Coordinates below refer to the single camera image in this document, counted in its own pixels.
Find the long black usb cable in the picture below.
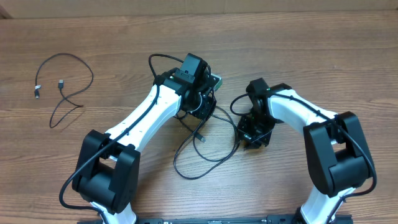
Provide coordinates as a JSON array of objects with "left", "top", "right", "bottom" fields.
[{"left": 172, "top": 104, "right": 242, "bottom": 180}]

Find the short black usb cable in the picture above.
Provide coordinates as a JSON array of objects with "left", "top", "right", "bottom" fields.
[{"left": 34, "top": 52, "right": 95, "bottom": 129}]

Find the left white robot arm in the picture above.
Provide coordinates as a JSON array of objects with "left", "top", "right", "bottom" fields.
[{"left": 68, "top": 54, "right": 222, "bottom": 223}]

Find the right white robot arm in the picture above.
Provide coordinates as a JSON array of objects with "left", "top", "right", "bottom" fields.
[{"left": 238, "top": 78, "right": 377, "bottom": 223}]

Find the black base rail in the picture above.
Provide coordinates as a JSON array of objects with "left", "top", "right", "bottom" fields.
[{"left": 77, "top": 213, "right": 354, "bottom": 224}]

